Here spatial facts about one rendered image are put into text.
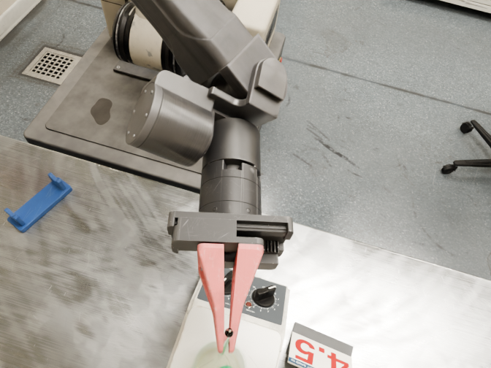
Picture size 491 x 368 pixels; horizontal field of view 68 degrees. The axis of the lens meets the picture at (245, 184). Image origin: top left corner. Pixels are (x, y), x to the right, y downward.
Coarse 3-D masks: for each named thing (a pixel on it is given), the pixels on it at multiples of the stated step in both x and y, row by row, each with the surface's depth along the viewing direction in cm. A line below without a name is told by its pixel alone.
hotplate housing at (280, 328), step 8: (200, 280) 51; (192, 296) 48; (288, 296) 52; (192, 304) 47; (200, 304) 47; (208, 304) 47; (288, 304) 51; (224, 312) 47; (184, 320) 46; (248, 320) 47; (256, 320) 47; (272, 328) 46; (280, 328) 47; (176, 344) 45; (280, 352) 45
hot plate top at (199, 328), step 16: (192, 320) 44; (208, 320) 44; (224, 320) 44; (240, 320) 45; (192, 336) 43; (208, 336) 43; (240, 336) 44; (256, 336) 44; (272, 336) 44; (176, 352) 42; (192, 352) 42; (256, 352) 43; (272, 352) 43
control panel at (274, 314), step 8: (224, 272) 53; (256, 280) 53; (264, 280) 53; (200, 288) 49; (256, 288) 51; (280, 288) 52; (200, 296) 48; (224, 296) 49; (248, 296) 50; (280, 296) 51; (224, 304) 48; (256, 304) 49; (280, 304) 50; (248, 312) 48; (256, 312) 48; (264, 312) 48; (272, 312) 48; (280, 312) 49; (264, 320) 47; (272, 320) 47; (280, 320) 48
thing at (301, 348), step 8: (296, 336) 52; (296, 344) 50; (304, 344) 51; (312, 344) 51; (296, 352) 49; (304, 352) 49; (312, 352) 50; (320, 352) 50; (328, 352) 51; (304, 360) 48; (312, 360) 49; (320, 360) 49; (328, 360) 50; (336, 360) 50; (344, 360) 50
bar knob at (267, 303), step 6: (258, 288) 51; (264, 288) 49; (270, 288) 50; (252, 294) 50; (258, 294) 48; (264, 294) 49; (270, 294) 50; (258, 300) 49; (264, 300) 49; (270, 300) 50; (264, 306) 49; (270, 306) 49
